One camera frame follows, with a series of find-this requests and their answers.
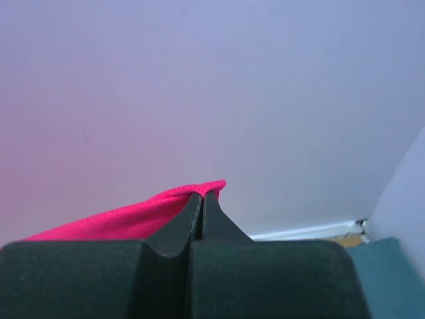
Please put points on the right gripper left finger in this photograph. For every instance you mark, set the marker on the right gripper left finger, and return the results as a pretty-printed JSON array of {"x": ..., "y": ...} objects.
[{"x": 101, "y": 279}]

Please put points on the red t shirt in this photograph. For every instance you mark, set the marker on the red t shirt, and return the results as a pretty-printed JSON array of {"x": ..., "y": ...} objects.
[{"x": 136, "y": 221}]

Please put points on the folded grey-blue t shirt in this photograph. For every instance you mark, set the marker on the folded grey-blue t shirt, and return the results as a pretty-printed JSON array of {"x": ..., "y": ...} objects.
[{"x": 393, "y": 288}]

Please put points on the aluminium back rail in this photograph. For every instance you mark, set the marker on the aluminium back rail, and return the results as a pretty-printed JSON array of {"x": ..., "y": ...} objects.
[{"x": 346, "y": 229}]

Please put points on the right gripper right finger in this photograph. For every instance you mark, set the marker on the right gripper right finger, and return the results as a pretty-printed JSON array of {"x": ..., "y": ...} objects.
[{"x": 233, "y": 276}]

